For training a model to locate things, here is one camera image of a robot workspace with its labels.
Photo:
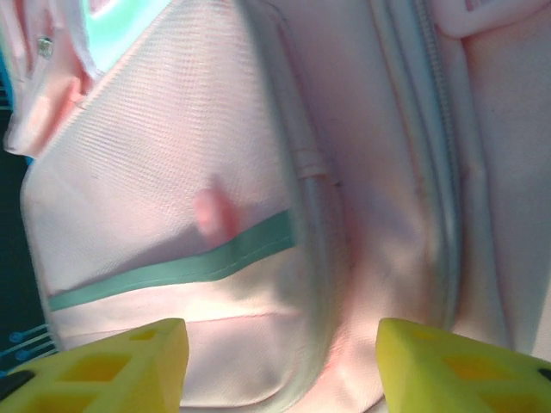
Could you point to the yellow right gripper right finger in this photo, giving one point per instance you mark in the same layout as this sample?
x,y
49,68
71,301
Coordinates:
x,y
456,374

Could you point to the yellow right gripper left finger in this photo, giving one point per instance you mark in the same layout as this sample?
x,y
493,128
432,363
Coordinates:
x,y
107,374

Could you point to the pink student backpack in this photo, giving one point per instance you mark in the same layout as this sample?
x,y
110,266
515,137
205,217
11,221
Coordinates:
x,y
366,172

